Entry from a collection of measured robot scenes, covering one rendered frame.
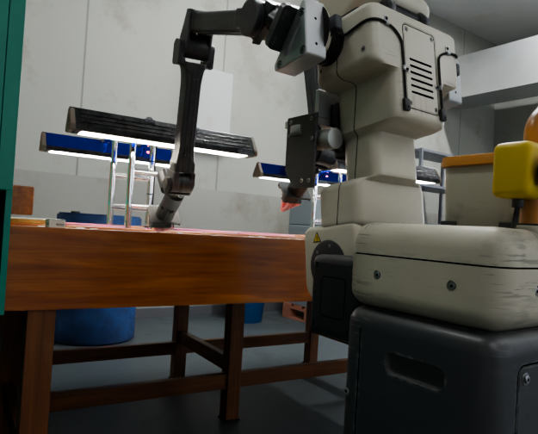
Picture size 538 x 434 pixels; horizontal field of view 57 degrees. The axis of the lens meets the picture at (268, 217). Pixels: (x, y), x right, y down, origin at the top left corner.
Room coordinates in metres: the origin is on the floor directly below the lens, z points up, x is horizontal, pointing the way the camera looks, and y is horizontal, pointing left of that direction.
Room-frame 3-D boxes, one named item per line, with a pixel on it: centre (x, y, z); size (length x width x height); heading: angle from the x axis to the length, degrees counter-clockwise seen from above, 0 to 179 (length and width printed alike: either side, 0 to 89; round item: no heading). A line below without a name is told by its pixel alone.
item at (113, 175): (2.02, 0.58, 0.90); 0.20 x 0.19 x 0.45; 122
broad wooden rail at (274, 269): (1.61, -0.18, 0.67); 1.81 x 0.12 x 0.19; 122
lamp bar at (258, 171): (2.60, -0.19, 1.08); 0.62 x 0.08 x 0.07; 122
